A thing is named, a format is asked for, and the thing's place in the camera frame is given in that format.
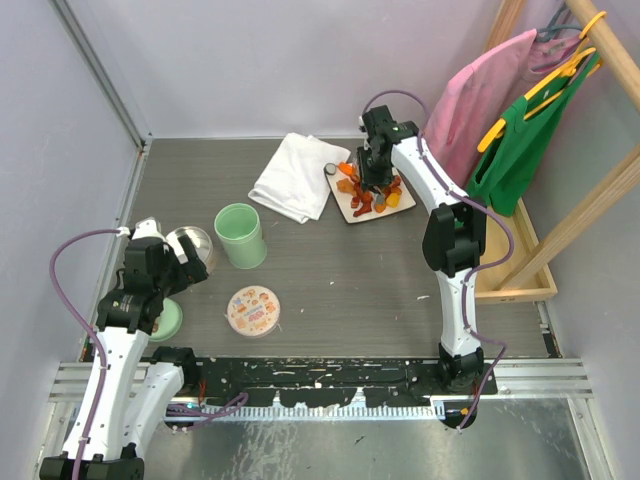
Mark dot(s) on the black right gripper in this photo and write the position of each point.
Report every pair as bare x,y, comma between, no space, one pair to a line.
369,179

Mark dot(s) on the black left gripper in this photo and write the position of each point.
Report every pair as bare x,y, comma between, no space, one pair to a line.
193,267

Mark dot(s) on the round silver tin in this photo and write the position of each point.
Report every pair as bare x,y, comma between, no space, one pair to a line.
188,241

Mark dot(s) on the tall green canister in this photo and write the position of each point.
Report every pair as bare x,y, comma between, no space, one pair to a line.
239,229

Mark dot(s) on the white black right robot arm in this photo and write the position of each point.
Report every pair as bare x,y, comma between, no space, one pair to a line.
453,243

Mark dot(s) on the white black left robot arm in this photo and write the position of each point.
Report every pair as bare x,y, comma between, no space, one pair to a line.
114,426

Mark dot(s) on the orange food pieces pile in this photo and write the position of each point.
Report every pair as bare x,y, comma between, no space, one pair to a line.
353,186

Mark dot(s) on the white square plate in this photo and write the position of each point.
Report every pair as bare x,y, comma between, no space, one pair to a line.
399,199

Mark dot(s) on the green canister lid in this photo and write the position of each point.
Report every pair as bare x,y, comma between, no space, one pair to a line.
168,323

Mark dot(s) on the round bakery tin lid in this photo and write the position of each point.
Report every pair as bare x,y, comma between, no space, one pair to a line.
253,311

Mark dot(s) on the white folded cloth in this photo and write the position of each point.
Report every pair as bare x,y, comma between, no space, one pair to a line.
293,183

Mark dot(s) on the pink shirt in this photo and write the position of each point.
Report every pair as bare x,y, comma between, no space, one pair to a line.
479,93

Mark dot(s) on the yellow hanger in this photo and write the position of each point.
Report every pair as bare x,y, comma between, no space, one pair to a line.
565,70

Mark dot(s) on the green shirt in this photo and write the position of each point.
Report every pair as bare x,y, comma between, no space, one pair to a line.
507,167

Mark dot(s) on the wooden clothes rack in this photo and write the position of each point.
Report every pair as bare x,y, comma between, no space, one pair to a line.
577,230

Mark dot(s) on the grey hanger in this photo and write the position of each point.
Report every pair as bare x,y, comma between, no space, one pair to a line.
552,35

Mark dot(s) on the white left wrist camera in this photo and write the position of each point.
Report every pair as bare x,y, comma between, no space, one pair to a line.
147,228

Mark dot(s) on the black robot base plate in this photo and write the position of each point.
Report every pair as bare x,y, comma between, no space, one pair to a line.
322,382

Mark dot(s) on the aluminium rail frame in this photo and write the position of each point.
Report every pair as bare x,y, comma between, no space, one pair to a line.
511,380

